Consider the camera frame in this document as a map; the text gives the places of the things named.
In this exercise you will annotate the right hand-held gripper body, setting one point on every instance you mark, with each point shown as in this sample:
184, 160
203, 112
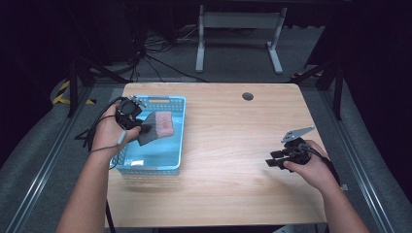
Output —
296, 152

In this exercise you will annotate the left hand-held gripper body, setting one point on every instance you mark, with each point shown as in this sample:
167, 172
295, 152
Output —
127, 111

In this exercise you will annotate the light blue plastic basket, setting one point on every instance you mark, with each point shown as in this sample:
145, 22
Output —
162, 155

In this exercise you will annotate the person's left hand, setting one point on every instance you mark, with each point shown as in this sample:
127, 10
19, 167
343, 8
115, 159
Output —
108, 129

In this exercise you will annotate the person's right hand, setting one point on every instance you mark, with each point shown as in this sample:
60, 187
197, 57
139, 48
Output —
315, 171

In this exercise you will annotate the grey tape piece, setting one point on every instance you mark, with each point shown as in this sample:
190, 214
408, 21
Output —
344, 187

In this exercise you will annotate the black metal stand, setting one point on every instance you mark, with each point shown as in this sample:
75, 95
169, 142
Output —
74, 84
336, 84

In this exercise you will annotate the yellow black hazard tape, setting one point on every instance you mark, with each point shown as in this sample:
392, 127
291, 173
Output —
63, 93

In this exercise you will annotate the metal floor rail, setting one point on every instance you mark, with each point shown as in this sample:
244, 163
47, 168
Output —
42, 165
359, 168

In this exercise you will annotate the white metal desk frame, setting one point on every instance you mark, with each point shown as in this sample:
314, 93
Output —
239, 21

